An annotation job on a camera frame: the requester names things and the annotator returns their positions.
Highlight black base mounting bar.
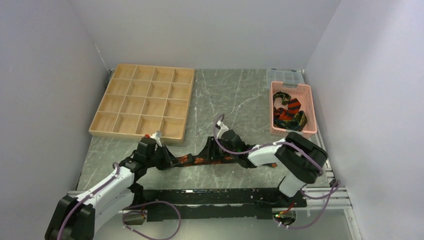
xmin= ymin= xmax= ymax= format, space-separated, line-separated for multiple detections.
xmin=126 ymin=187 xmax=307 ymax=222

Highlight red striped tie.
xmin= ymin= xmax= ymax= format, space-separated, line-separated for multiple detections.
xmin=273 ymin=98 xmax=301 ymax=128

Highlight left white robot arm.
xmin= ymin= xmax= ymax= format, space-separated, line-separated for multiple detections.
xmin=44 ymin=136 xmax=179 ymax=240

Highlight clear plastic organizer box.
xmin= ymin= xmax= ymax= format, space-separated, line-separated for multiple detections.
xmin=266 ymin=68 xmax=305 ymax=89

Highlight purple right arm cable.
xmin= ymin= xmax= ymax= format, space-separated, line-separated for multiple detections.
xmin=213 ymin=114 xmax=341 ymax=230

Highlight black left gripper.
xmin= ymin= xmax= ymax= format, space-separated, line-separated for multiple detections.
xmin=145 ymin=144 xmax=180 ymax=171

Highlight black tie orange flowers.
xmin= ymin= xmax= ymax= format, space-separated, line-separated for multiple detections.
xmin=173 ymin=152 xmax=279 ymax=169

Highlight pink perforated plastic basket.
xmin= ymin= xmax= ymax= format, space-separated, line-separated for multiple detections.
xmin=269 ymin=81 xmax=318 ymax=139

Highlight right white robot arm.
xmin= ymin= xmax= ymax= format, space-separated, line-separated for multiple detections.
xmin=194 ymin=130 xmax=328 ymax=208

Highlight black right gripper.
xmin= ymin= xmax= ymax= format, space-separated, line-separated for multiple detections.
xmin=197 ymin=137 xmax=237 ymax=162

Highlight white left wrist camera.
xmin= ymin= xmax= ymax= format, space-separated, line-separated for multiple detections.
xmin=144 ymin=130 xmax=163 ymax=147

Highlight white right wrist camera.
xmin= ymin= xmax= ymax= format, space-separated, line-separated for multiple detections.
xmin=215 ymin=120 xmax=229 ymax=135

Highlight aluminium frame rail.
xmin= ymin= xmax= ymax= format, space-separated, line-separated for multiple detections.
xmin=61 ymin=187 xmax=353 ymax=215

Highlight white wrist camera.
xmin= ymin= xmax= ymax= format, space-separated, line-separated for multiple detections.
xmin=215 ymin=120 xmax=229 ymax=135
xmin=144 ymin=130 xmax=163 ymax=147

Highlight wooden compartment tray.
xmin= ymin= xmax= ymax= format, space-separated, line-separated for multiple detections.
xmin=89 ymin=63 xmax=195 ymax=143

